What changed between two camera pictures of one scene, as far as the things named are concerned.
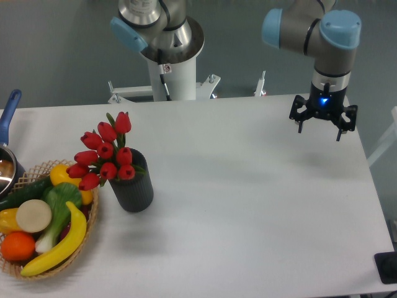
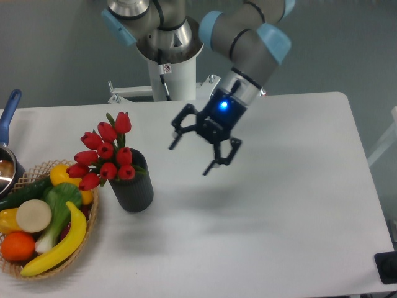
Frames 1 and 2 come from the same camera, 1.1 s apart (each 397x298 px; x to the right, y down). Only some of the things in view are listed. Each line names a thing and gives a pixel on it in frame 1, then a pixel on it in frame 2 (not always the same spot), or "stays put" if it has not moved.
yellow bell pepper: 59,174 stays put
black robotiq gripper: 325,103 → 215,121
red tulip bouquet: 107,159 stays put
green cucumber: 30,192 stays put
